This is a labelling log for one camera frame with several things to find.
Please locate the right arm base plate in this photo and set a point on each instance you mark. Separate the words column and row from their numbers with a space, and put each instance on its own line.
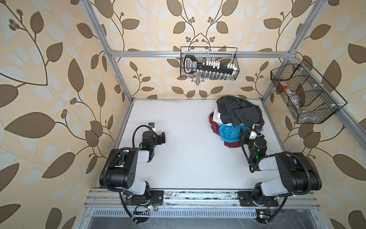
column 251, row 199

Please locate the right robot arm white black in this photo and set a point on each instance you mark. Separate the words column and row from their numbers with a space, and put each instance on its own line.
column 296, row 175

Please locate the white cloth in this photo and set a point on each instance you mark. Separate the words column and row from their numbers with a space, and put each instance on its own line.
column 217, row 116

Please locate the maroon cloth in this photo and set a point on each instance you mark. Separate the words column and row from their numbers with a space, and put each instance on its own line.
column 215, row 128

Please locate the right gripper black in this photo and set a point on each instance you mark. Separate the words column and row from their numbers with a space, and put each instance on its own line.
column 242, row 134

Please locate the teal blue cloth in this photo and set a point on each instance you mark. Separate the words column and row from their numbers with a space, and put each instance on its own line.
column 231, row 134

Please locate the black wire basket back wall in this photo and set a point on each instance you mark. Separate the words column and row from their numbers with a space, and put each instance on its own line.
column 224, row 55

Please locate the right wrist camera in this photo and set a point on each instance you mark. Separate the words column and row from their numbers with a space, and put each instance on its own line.
column 253, row 135

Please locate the clear bottle red cap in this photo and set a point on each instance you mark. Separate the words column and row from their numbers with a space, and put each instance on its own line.
column 293, row 98

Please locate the black wire basket right wall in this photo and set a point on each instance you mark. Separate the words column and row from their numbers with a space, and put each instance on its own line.
column 321, row 98

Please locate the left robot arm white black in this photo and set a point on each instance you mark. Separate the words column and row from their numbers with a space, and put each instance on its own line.
column 119, row 172

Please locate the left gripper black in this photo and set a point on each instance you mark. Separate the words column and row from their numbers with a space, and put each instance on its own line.
column 159, row 140

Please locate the black wire basket wall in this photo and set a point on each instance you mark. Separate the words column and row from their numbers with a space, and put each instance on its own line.
column 224, row 55
column 321, row 98

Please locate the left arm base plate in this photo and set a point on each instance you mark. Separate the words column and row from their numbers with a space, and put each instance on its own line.
column 154, row 198

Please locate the black socket tool set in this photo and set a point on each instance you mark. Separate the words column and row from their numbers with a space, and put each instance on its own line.
column 192, row 65

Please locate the dark grey cloth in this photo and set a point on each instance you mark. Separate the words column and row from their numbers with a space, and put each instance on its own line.
column 237, row 111

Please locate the aluminium frame rails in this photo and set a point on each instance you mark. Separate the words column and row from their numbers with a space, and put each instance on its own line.
column 146, row 37

